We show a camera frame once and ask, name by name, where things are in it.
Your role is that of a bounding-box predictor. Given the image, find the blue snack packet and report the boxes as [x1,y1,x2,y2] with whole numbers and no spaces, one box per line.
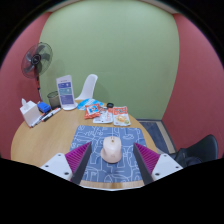
[76,98,105,111]

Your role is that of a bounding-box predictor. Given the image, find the white marker with black cap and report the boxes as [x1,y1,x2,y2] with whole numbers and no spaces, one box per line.
[42,106,62,122]

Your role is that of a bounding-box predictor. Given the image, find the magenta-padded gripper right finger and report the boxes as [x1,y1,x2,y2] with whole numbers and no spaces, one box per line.
[133,142,184,186]

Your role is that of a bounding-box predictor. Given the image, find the black and red standing fan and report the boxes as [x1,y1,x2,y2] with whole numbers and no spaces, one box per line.
[20,41,54,101]

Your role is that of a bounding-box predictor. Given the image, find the white blue-printed sign stand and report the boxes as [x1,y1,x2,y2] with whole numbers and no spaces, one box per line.
[55,74,79,112]

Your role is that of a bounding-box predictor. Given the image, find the grey-blue patterned mouse pad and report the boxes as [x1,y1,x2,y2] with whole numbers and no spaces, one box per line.
[69,124,148,185]

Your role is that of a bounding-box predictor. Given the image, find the white and red snack packet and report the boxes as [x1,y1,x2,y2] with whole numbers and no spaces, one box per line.
[92,106,115,125]

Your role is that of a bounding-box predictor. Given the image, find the blue whiteboard eraser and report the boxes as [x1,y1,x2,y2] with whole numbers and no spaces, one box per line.
[36,101,52,115]

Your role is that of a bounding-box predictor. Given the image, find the beige computer mouse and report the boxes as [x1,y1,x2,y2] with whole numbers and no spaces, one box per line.
[100,135,123,164]

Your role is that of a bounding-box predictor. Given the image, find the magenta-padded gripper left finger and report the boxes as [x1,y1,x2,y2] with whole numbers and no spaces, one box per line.
[39,141,94,185]

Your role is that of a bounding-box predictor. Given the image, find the white marker with red cap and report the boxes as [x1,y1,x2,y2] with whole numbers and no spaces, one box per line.
[30,113,46,128]

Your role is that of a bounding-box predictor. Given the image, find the white tissue box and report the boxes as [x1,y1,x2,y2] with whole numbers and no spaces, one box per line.
[19,98,42,128]

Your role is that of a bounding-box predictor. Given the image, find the orange and yellow snack packet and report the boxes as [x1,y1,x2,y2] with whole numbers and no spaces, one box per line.
[112,106,132,127]

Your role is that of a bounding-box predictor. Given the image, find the black mesh pen cup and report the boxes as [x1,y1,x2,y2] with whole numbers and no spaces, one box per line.
[46,90,62,110]

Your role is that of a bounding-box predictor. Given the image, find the black office chair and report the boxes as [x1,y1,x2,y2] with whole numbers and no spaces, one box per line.
[169,134,220,168]

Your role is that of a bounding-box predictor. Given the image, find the white plastic chair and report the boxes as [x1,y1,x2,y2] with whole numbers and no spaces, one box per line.
[74,73,99,102]

